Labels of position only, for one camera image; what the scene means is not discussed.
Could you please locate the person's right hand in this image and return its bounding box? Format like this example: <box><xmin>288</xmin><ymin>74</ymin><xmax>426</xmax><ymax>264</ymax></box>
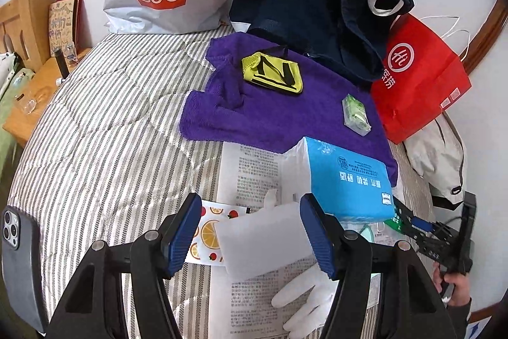
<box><xmin>432</xmin><ymin>267</ymin><xmax>471</xmax><ymax>308</ymax></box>

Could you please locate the green printed packet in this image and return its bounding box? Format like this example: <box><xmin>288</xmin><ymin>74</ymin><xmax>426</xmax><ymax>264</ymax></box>
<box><xmin>345</xmin><ymin>215</ymin><xmax>403</xmax><ymax>244</ymax></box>

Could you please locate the black bottle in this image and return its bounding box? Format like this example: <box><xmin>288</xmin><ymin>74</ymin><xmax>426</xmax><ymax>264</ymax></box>
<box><xmin>54</xmin><ymin>49</ymin><xmax>69</xmax><ymax>79</ymax></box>

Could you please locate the printed paper sheet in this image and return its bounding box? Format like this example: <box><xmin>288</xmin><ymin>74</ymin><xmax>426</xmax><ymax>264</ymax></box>
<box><xmin>210</xmin><ymin>142</ymin><xmax>342</xmax><ymax>339</ymax></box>

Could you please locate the purple towel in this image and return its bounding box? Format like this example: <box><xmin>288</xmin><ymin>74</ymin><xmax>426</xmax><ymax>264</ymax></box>
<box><xmin>179</xmin><ymin>32</ymin><xmax>399</xmax><ymax>186</ymax></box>

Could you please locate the red paper shopping bag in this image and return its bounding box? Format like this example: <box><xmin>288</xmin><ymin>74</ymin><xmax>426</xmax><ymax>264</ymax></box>
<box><xmin>371</xmin><ymin>14</ymin><xmax>473</xmax><ymax>144</ymax></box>

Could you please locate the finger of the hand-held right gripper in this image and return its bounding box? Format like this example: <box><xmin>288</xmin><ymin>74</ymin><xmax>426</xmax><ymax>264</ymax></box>
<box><xmin>395</xmin><ymin>201</ymin><xmax>437</xmax><ymax>240</ymax></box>

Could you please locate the blue tissue pack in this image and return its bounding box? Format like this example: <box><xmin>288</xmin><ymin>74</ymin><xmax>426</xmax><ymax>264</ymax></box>
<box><xmin>278</xmin><ymin>136</ymin><xmax>398</xmax><ymax>222</ymax></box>

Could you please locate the navy blue bag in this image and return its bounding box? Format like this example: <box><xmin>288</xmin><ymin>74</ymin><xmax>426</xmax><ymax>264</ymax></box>
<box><xmin>229</xmin><ymin>0</ymin><xmax>415</xmax><ymax>83</ymax></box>

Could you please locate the white sponge block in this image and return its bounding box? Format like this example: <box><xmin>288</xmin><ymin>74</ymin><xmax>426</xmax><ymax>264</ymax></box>
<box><xmin>214</xmin><ymin>200</ymin><xmax>323</xmax><ymax>278</ymax></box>

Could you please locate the light green cloth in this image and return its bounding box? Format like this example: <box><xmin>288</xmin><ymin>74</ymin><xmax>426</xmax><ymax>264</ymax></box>
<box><xmin>0</xmin><ymin>122</ymin><xmax>22</xmax><ymax>177</ymax></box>

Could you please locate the yellow pouch with black straps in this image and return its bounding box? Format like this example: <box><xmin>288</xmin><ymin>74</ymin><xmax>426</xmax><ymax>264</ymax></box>
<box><xmin>241</xmin><ymin>45</ymin><xmax>304</xmax><ymax>95</ymax></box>

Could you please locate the illustrated book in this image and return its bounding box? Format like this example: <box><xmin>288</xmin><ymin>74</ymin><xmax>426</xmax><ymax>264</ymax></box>
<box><xmin>48</xmin><ymin>0</ymin><xmax>85</xmax><ymax>58</ymax></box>

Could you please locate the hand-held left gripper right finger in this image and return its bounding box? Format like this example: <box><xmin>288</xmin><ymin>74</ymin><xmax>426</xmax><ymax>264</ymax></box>
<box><xmin>299</xmin><ymin>194</ymin><xmax>457</xmax><ymax>339</ymax></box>

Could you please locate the green tissue packet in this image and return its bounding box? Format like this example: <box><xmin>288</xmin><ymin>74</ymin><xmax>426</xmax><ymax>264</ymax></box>
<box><xmin>342</xmin><ymin>94</ymin><xmax>372</xmax><ymax>133</ymax></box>

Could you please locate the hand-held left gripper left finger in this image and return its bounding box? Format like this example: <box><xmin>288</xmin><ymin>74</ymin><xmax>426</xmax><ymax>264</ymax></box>
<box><xmin>45</xmin><ymin>193</ymin><xmax>203</xmax><ymax>339</ymax></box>

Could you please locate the wooden nightstand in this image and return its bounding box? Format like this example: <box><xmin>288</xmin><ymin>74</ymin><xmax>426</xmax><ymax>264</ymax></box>
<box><xmin>2</xmin><ymin>47</ymin><xmax>92</xmax><ymax>145</ymax></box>

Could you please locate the beige jacket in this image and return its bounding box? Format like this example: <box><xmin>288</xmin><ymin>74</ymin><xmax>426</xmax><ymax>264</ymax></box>
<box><xmin>405</xmin><ymin>112</ymin><xmax>467</xmax><ymax>208</ymax></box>

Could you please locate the wooden headboard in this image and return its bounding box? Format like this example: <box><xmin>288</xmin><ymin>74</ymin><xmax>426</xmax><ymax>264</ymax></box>
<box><xmin>0</xmin><ymin>0</ymin><xmax>50</xmax><ymax>71</ymax></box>

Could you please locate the fruit pattern card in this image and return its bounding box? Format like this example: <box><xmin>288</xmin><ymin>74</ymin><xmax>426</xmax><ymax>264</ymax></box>
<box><xmin>186</xmin><ymin>200</ymin><xmax>251</xmax><ymax>266</ymax></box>

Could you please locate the phone in grey case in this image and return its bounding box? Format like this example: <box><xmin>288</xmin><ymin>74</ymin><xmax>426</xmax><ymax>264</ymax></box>
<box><xmin>0</xmin><ymin>205</ymin><xmax>48</xmax><ymax>334</ymax></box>

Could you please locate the striped bedsheet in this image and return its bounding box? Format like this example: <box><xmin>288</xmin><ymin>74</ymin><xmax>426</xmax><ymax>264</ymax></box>
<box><xmin>8</xmin><ymin>25</ymin><xmax>437</xmax><ymax>339</ymax></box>

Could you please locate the white glove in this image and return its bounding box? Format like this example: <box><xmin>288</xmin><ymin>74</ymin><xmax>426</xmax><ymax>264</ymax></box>
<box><xmin>258</xmin><ymin>188</ymin><xmax>342</xmax><ymax>339</ymax></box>

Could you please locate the person's right forearm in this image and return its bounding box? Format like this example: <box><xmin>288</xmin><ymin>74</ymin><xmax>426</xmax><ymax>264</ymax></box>
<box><xmin>445</xmin><ymin>297</ymin><xmax>474</xmax><ymax>339</ymax></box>

